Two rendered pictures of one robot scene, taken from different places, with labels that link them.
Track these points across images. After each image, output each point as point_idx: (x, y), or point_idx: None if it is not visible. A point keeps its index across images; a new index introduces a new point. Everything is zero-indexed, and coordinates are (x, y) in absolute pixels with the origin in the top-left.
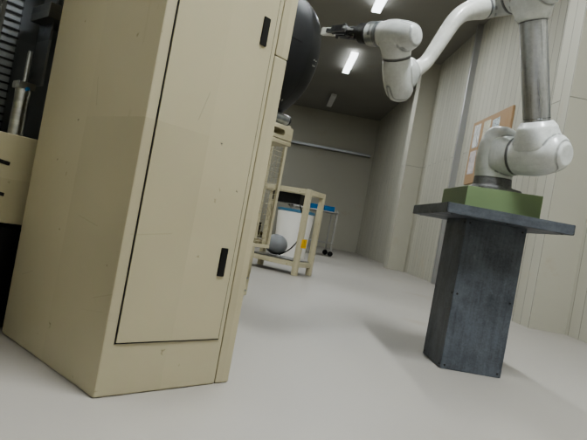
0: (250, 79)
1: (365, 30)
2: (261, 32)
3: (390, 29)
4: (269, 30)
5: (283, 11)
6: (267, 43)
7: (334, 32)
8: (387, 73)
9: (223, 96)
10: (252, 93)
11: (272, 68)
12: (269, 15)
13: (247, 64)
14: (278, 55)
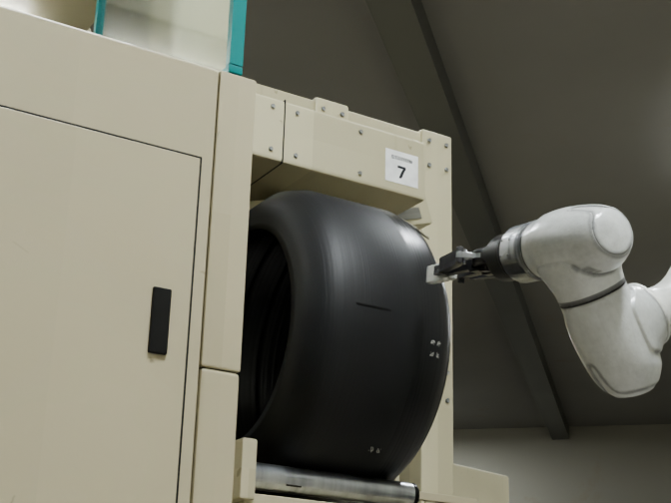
0: (132, 438)
1: (502, 250)
2: (150, 324)
3: (549, 234)
4: (172, 316)
5: (208, 265)
6: (172, 344)
7: (450, 271)
8: (577, 336)
9: (55, 497)
10: (142, 473)
11: (200, 399)
12: (167, 281)
13: (119, 405)
14: (210, 365)
